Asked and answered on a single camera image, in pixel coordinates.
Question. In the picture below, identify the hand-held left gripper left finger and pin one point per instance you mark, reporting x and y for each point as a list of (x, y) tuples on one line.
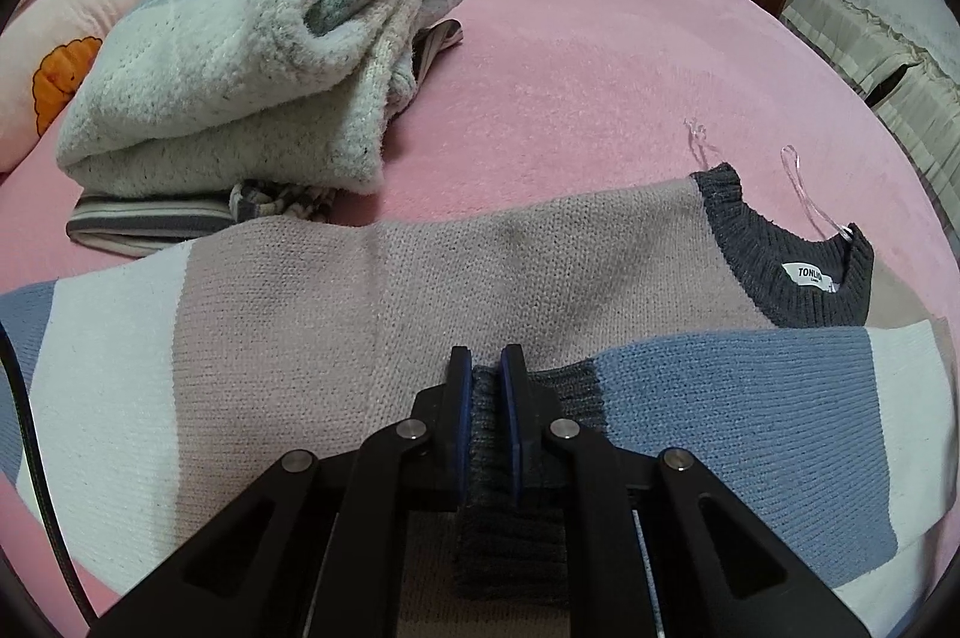
[(459, 429)]

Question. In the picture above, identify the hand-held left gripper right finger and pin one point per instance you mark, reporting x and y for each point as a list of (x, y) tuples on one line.
[(513, 428)]

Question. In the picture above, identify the colour-block knit sweater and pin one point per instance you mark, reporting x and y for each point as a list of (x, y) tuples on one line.
[(300, 308)]

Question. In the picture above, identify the striped folded garment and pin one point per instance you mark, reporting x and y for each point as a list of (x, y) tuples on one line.
[(150, 220)]

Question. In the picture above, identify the pink bed blanket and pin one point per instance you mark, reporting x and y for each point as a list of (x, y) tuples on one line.
[(585, 61)]

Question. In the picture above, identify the folded fluffy grey-white sweater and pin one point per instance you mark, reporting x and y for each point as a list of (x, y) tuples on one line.
[(225, 53)]

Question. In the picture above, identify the cream lace-covered furniture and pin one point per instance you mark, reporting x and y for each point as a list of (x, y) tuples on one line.
[(885, 31)]

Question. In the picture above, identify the pink cartoon pillow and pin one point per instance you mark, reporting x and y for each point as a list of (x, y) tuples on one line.
[(82, 8)]

